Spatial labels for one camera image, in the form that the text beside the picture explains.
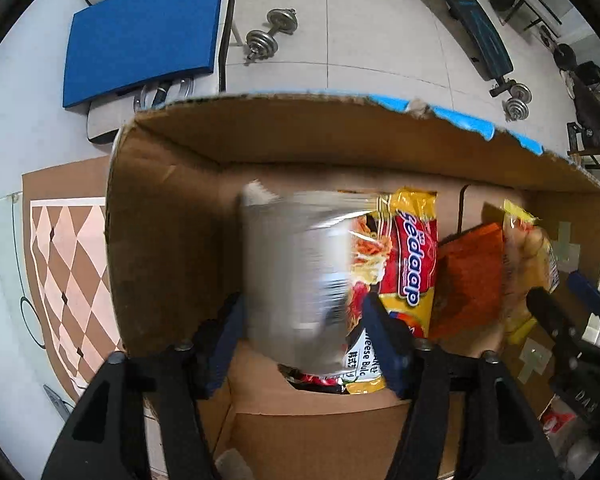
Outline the yellow bread snack bag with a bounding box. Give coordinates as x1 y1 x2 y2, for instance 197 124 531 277
501 200 559 344

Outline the orange snack packet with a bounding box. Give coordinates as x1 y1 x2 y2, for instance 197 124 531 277
429 222 504 339

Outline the yellow red noodle packet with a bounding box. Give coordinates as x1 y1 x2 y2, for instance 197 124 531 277
329 188 438 394

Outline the white wafer packet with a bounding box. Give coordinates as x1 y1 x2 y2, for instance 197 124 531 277
242 181 378 375

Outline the blue smartphone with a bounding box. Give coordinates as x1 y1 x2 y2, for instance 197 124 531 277
43 385 72 422

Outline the wooden chair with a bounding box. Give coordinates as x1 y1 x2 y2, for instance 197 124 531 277
567 122 600 179

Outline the cardboard box with blue print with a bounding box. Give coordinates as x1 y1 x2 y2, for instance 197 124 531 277
105 93 600 479

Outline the chrome dumbbell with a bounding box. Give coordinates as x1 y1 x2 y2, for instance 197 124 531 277
489 77 533 122
245 8 299 65

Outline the checkered brown table mat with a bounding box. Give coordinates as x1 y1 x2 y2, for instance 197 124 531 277
22 156 123 401

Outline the black dumbbell on floor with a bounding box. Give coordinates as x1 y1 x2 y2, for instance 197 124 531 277
489 0 578 72

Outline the blue seat cushion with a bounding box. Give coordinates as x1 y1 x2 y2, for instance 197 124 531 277
62 0 222 107

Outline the white padded chair left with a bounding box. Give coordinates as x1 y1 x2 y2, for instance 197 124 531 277
62 0 240 144

